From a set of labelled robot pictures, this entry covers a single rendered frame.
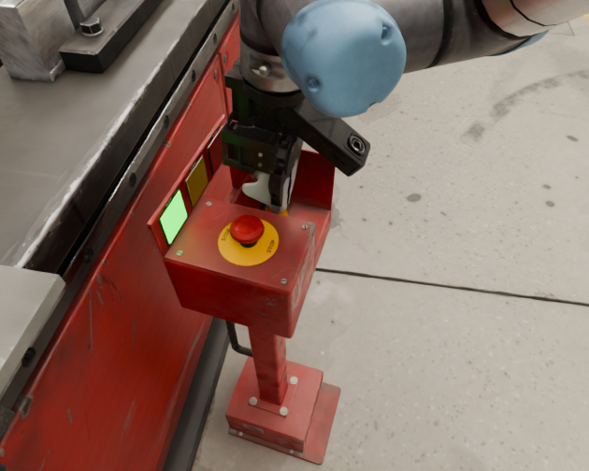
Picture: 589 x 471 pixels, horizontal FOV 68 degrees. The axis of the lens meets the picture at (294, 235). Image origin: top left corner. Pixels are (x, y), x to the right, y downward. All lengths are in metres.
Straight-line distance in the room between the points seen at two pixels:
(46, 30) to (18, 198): 0.24
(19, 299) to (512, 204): 1.69
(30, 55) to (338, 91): 0.44
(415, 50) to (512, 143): 1.74
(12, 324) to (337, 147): 0.35
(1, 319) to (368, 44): 0.25
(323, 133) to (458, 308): 1.05
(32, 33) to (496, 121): 1.86
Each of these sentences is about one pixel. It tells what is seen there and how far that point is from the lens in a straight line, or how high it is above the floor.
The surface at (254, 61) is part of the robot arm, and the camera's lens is 0.44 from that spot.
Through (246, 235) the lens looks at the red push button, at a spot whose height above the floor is 0.81.
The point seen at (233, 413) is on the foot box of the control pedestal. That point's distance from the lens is 1.13.
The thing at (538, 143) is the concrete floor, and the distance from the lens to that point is 2.13.
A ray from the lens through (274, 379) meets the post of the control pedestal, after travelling 0.98.
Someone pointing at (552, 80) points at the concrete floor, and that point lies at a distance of 2.57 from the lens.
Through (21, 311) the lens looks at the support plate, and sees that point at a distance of 0.26.
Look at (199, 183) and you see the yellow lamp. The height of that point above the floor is 0.81.
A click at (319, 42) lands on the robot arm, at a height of 1.06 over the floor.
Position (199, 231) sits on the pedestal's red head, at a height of 0.78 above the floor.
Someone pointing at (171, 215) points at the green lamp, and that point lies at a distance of 0.52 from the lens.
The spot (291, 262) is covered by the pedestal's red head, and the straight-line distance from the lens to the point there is 0.51.
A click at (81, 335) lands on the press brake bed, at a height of 0.73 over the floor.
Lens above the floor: 1.19
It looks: 52 degrees down
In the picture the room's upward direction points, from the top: straight up
